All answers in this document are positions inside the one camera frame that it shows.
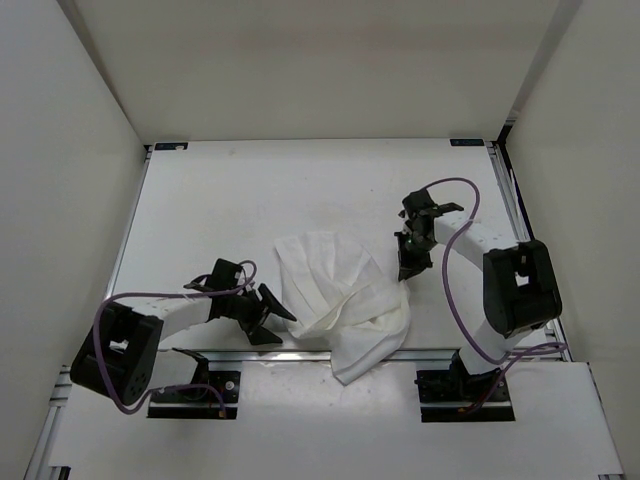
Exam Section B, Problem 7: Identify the white pleated skirt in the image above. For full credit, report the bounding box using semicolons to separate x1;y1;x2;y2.
274;231;411;385

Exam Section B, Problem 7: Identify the left blue corner label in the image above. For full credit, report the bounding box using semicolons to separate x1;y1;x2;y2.
153;142;189;151

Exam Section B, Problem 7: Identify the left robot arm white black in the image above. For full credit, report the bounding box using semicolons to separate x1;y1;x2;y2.
70;281;297;415

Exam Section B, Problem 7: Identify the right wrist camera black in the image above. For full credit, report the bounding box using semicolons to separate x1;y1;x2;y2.
399;188;464;219

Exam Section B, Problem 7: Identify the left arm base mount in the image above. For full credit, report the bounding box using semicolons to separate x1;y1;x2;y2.
147;348;241;421

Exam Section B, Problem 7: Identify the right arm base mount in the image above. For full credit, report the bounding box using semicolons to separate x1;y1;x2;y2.
414;353;515;423

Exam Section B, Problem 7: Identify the right blue corner label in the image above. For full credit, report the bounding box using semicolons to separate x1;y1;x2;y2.
450;138;485;147

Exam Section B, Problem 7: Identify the left aluminium frame rail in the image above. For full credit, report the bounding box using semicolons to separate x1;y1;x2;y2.
23;348;78;479

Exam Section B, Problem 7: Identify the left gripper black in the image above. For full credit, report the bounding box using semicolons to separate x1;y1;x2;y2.
225;283;295;345

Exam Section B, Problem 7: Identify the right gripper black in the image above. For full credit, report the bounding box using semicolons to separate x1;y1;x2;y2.
395;230;436;281

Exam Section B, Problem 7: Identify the purple cable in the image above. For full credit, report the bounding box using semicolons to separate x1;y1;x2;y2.
94;259;259;420
422;178;569;414

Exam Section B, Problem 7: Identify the blue corner label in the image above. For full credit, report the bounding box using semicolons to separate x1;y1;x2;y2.
450;138;485;147
153;142;189;151

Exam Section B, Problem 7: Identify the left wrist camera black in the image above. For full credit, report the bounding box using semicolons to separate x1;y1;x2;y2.
184;259;243;293

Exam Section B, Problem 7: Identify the white front cover board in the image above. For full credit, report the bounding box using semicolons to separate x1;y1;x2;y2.
51;362;621;478

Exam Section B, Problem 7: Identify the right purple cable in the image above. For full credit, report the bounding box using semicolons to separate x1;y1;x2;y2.
422;178;569;414

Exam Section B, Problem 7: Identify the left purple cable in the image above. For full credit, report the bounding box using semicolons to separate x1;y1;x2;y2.
94;259;259;420

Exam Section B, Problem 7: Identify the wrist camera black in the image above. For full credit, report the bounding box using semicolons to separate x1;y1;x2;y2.
399;188;464;219
184;259;243;293

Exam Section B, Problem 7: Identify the front aluminium rail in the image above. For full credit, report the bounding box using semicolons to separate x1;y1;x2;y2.
201;349;455;363

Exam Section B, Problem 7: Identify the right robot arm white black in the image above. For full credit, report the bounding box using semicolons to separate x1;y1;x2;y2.
395;210;562;400

